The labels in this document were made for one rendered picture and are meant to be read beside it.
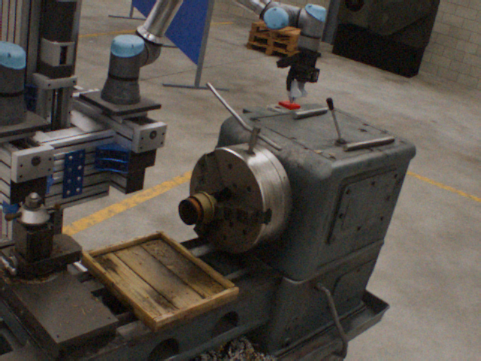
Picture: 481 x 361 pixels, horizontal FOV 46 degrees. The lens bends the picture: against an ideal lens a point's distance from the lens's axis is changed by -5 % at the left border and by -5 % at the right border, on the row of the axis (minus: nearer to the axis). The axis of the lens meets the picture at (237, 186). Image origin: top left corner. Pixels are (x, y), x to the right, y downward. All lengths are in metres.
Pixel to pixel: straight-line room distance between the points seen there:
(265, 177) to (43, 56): 0.90
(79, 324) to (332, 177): 0.82
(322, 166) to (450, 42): 10.02
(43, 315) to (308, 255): 0.83
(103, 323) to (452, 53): 10.68
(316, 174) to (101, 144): 0.83
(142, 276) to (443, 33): 10.37
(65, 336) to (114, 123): 1.04
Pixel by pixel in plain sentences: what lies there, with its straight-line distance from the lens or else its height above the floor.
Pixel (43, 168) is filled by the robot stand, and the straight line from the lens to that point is 1.85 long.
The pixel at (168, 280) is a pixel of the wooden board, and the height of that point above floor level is 0.89.
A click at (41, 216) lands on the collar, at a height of 1.14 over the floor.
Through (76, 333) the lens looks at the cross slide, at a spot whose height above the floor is 0.97.
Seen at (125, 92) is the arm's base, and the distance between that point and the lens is 2.15.
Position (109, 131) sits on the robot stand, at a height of 1.07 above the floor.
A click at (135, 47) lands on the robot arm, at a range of 2.12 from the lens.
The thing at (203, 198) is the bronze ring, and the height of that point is 1.12.
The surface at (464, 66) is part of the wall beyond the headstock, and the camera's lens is 11.63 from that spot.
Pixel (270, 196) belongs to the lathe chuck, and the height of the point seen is 1.16.
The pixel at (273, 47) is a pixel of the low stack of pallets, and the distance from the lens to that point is 9.50.
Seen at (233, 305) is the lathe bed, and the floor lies 0.81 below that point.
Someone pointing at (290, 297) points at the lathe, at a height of 0.80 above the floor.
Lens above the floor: 1.84
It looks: 24 degrees down
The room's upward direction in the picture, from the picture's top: 12 degrees clockwise
